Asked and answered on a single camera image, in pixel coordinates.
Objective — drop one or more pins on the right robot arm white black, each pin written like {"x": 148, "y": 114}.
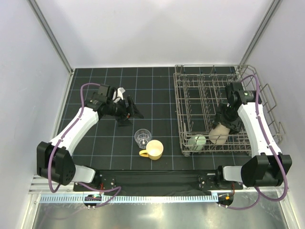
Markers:
{"x": 268, "y": 165}

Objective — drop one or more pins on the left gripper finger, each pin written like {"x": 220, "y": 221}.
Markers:
{"x": 132, "y": 109}
{"x": 123, "y": 121}

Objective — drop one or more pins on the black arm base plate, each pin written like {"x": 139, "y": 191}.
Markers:
{"x": 164, "y": 183}

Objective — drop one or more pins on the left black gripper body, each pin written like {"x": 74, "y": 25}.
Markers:
{"x": 121, "y": 111}

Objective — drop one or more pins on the beige paper cup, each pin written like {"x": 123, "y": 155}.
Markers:
{"x": 219, "y": 134}

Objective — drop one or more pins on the black grid mat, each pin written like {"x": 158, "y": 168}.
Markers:
{"x": 107, "y": 146}

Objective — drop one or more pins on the yellow mug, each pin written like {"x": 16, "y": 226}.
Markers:
{"x": 154, "y": 150}

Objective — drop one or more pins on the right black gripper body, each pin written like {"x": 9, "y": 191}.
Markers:
{"x": 227, "y": 117}

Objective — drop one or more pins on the clear glass tumbler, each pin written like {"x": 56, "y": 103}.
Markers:
{"x": 142, "y": 138}

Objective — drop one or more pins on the pale green cup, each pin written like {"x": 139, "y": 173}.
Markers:
{"x": 196, "y": 143}

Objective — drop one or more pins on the grey wire dish rack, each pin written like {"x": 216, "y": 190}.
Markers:
{"x": 200, "y": 89}

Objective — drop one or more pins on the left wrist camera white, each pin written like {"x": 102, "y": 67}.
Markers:
{"x": 118, "y": 94}

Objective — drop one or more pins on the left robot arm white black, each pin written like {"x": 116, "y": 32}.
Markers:
{"x": 54, "y": 158}

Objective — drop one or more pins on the white slotted cable duct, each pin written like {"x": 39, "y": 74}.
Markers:
{"x": 96, "y": 199}

